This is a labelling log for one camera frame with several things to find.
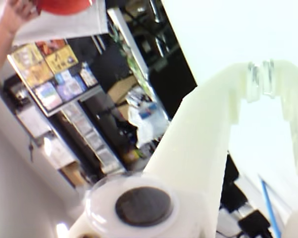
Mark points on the orange plate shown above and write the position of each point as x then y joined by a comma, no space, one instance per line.
64,6

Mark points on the bare forearm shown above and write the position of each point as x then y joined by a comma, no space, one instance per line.
0,49

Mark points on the bare-wrist hand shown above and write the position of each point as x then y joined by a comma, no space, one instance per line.
26,10

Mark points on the white bag pile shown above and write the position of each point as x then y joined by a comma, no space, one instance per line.
149,124

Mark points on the yellow toy box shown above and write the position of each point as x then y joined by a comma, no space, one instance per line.
130,156

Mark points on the googly eye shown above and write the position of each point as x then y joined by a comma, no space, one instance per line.
142,205

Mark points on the brown cardboard box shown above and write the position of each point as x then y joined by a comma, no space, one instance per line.
121,89

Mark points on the green plant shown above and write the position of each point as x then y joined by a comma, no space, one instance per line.
136,69

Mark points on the black box device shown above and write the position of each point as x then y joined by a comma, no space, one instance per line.
253,223

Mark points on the shelf with game boxes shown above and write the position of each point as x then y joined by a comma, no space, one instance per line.
52,81

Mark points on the person in white shirt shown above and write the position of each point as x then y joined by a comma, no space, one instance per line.
64,27

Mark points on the white post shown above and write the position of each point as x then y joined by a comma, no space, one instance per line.
124,34

